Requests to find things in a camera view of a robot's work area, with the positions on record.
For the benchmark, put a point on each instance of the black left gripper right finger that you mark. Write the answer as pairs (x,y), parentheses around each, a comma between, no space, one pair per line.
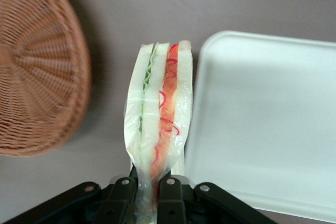
(178,200)

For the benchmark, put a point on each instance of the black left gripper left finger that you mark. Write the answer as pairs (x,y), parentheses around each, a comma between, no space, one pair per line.
(115,200)

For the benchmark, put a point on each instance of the triangle sandwich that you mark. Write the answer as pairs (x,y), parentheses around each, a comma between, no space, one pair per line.
(157,103)

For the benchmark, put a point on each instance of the cream plastic tray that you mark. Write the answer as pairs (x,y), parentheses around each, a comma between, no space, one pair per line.
(262,119)

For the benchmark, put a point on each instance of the brown wicker basket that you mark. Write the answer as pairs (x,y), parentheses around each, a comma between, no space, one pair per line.
(39,72)

